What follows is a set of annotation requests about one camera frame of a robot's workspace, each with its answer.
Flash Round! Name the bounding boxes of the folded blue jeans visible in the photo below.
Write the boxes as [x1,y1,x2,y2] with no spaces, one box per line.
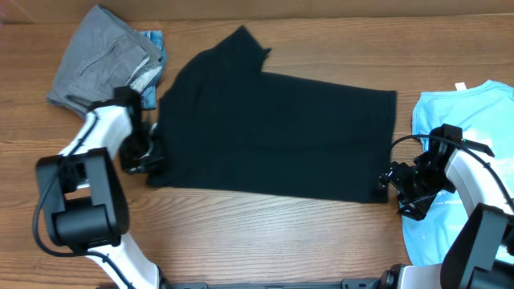
[139,31,167,110]

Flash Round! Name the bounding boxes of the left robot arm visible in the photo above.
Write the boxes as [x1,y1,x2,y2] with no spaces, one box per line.
[32,86,169,288]

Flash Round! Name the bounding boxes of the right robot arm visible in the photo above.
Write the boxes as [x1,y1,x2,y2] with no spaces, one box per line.
[370,124,513,289]

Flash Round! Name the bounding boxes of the light blue t-shirt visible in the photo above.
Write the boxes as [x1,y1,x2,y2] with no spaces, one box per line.
[402,80,513,266]

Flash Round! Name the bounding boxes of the folded grey shorts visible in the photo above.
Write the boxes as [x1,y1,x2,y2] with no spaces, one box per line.
[47,5,159,117]

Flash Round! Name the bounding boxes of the black t-shirt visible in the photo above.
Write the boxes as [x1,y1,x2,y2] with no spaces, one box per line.
[147,27,397,203]

